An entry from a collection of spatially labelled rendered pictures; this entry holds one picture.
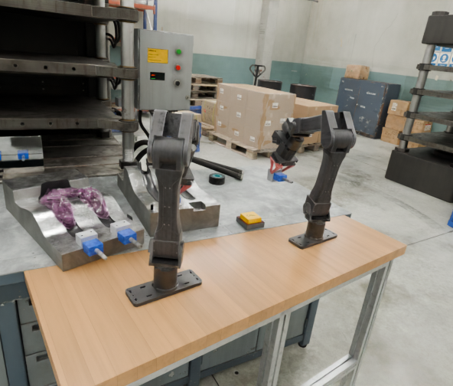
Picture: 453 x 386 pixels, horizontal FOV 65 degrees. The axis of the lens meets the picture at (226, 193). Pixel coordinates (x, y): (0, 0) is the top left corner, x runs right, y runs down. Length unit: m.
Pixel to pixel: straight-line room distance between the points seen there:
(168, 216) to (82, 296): 0.31
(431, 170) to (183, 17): 5.86
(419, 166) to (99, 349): 4.60
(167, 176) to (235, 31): 8.36
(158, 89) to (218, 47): 6.92
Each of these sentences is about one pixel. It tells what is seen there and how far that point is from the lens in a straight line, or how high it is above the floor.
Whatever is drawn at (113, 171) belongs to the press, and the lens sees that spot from 1.89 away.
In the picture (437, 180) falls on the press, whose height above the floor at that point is 0.21.
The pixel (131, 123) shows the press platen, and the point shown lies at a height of 1.03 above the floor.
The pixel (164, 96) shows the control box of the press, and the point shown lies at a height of 1.14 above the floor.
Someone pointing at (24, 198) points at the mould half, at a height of 0.88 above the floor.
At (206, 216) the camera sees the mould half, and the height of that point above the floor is 0.85.
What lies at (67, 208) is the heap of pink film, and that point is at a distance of 1.22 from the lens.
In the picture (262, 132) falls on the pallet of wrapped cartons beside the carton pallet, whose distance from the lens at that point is 5.11.
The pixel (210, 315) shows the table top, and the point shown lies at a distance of 0.92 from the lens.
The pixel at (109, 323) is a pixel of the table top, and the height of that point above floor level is 0.80.
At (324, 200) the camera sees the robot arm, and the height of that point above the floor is 0.96.
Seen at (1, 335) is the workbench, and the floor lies 0.56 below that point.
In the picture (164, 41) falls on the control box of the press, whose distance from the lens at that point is 2.01.
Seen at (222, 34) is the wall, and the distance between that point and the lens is 8.92.
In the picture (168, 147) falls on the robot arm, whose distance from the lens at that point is 0.80.
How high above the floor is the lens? 1.40
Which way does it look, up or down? 22 degrees down
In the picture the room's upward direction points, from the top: 6 degrees clockwise
